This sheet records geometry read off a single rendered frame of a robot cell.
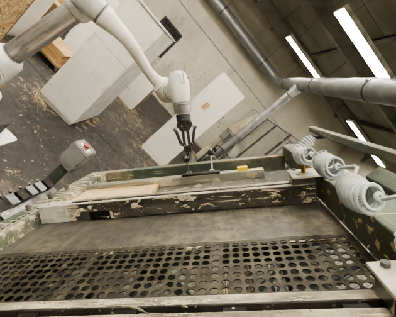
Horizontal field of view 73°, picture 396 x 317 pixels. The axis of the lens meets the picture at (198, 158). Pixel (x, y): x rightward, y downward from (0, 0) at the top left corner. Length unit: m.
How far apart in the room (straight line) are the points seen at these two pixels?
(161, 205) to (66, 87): 2.98
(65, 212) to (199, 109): 3.96
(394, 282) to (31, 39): 1.57
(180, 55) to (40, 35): 7.95
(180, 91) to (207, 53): 7.98
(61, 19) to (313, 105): 9.09
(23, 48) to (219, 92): 3.72
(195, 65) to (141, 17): 5.89
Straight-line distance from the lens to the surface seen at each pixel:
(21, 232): 1.21
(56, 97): 3.91
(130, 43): 1.35
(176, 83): 1.35
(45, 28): 1.56
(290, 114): 9.77
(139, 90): 6.24
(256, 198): 1.01
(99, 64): 3.65
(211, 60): 9.30
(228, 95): 4.90
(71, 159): 1.79
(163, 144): 5.09
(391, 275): 0.53
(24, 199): 1.50
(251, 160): 1.59
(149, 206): 1.06
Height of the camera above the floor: 1.77
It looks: 12 degrees down
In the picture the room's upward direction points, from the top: 50 degrees clockwise
